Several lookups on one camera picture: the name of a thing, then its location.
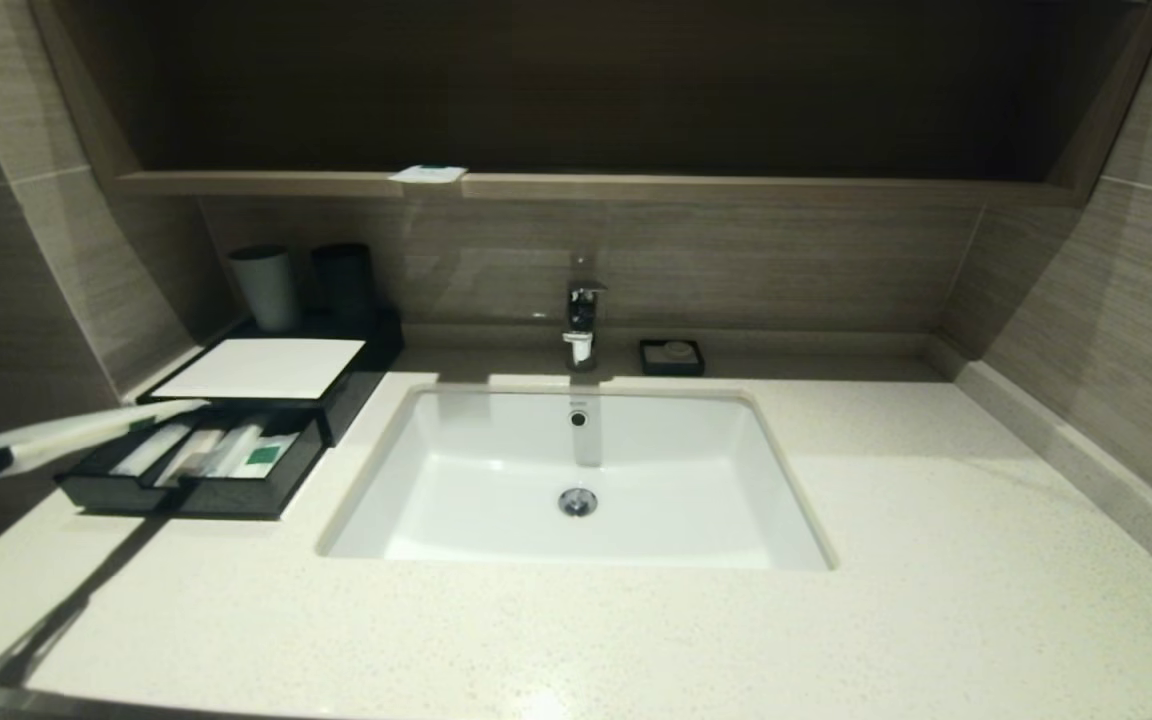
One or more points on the wide white printed sachet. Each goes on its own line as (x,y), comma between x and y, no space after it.
(271,460)

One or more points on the round soap bar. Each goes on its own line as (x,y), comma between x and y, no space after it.
(677,350)

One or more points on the black amenity box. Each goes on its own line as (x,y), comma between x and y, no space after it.
(361,375)

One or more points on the black plastic cup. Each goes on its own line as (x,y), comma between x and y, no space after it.
(342,283)

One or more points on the clear printed sachet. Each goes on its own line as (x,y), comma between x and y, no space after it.
(188,458)

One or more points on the white sink basin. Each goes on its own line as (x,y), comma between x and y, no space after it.
(676,480)

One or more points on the chrome faucet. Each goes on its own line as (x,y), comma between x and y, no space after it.
(581,315)

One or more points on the wooden wall shelf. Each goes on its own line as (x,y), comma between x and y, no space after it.
(736,188)

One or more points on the black soap dish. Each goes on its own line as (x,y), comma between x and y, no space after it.
(695,363)

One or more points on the chrome sink drain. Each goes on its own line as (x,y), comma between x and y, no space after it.
(577,502)

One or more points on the grey plastic cup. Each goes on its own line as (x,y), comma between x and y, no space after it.
(263,288)

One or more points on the black amenity tray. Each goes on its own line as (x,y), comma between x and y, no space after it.
(236,500)

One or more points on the white rectangular plate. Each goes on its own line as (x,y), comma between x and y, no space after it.
(261,367)

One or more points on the white toothbrush packet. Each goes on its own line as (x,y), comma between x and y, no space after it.
(96,430)

